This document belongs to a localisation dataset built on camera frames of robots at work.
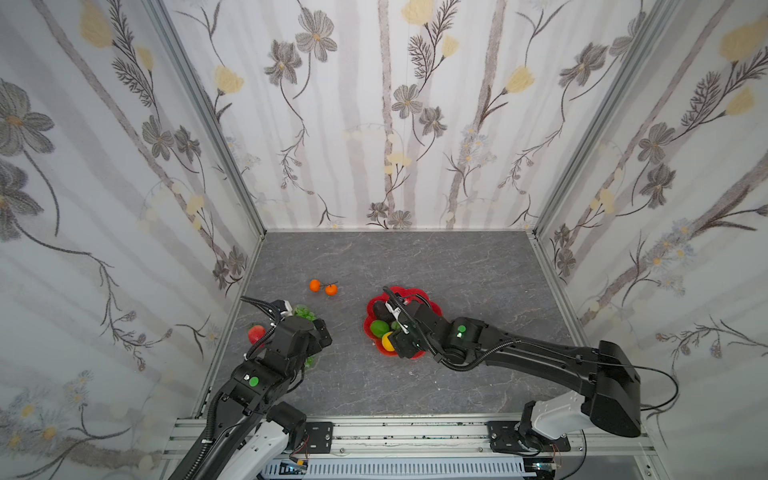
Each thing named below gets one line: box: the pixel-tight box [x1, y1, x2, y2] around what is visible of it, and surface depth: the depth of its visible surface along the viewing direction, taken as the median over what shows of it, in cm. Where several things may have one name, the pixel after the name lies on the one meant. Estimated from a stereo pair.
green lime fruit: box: [370, 320, 390, 338], surface depth 91 cm
